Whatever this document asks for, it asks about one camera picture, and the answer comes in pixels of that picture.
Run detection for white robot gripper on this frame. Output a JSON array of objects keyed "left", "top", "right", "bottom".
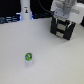
[{"left": 51, "top": 0, "right": 80, "bottom": 39}]

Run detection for black kcup holder drawer box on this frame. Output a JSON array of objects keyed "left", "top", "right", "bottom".
[{"left": 49, "top": 15, "right": 76, "bottom": 41}]

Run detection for green lid kcup pod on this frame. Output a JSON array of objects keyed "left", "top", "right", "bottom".
[{"left": 25, "top": 53, "right": 33, "bottom": 66}]

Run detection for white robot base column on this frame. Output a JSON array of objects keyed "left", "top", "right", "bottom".
[{"left": 20, "top": 0, "right": 32, "bottom": 20}]

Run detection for black equipment with blue light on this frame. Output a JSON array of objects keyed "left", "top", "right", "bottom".
[{"left": 0, "top": 13, "right": 21, "bottom": 24}]

